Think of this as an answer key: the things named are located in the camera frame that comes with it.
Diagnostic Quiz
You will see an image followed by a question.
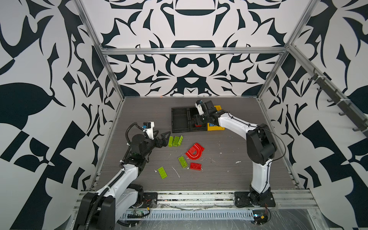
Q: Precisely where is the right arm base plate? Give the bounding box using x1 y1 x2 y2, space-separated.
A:
234 192 276 208

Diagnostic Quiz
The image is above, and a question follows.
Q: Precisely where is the green lego brick cluster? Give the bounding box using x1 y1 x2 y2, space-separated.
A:
168 136 184 147

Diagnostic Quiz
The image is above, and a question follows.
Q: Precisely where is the left circuit board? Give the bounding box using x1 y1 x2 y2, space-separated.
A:
126 209 150 219

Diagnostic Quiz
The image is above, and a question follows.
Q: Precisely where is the red lego arch piece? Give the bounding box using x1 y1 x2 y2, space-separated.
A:
186 143 205 160

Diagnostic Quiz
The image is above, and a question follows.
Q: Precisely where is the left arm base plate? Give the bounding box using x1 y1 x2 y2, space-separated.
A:
130 192 158 209

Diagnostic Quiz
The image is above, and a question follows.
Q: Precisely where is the red lego brick front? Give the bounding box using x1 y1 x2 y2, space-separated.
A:
190 163 202 171

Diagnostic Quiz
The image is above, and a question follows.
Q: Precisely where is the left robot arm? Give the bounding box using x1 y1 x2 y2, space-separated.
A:
73 129 171 230

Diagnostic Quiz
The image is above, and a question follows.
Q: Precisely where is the white cable duct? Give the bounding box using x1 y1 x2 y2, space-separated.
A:
119 210 254 221

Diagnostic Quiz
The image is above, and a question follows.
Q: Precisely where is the right circuit board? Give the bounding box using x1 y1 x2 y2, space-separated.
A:
252 213 270 226

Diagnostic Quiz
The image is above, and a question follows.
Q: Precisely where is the wall hook rail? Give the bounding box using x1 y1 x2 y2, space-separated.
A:
309 68 368 136

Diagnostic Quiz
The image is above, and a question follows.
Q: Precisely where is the middle black bin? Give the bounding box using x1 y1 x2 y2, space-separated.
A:
188 107 207 132

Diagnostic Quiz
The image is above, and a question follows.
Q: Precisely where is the green lego brick front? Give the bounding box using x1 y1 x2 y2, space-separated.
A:
158 167 168 179

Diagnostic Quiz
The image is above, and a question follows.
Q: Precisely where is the left black bin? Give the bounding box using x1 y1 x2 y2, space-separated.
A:
171 107 190 133

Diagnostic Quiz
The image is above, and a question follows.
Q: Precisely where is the black bin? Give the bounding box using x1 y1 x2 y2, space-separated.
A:
188 107 207 132
171 107 190 133

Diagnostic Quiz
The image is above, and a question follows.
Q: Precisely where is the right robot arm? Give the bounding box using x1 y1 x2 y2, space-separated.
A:
194 100 277 207

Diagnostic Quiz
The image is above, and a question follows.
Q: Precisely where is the circuit board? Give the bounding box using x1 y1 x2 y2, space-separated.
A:
126 209 150 219
252 213 270 226

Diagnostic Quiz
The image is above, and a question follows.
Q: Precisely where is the yellow bin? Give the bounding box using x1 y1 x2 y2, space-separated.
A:
207 105 225 131

